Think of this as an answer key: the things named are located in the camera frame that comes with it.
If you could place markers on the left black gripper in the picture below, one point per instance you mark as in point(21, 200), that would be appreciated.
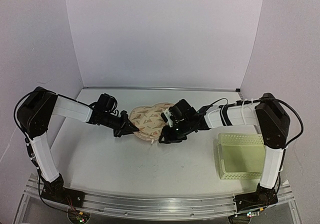
point(125, 128)

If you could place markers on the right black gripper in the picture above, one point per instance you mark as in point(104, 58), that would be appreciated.
point(169, 139)

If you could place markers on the floral mesh laundry bag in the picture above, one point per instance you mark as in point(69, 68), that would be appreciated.
point(149, 121)

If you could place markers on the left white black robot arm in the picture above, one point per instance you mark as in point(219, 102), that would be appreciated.
point(33, 114)

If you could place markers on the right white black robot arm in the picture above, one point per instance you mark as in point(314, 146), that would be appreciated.
point(263, 116)

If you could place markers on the pale yellow plastic basket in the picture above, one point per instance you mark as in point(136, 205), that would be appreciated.
point(240, 156)

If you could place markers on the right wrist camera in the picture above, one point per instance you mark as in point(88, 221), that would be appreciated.
point(167, 117)

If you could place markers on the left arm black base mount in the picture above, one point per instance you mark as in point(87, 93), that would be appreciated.
point(56, 192)

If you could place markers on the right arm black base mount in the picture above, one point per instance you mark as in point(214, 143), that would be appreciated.
point(261, 198)

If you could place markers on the aluminium front rail frame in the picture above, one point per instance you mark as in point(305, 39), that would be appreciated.
point(142, 208)

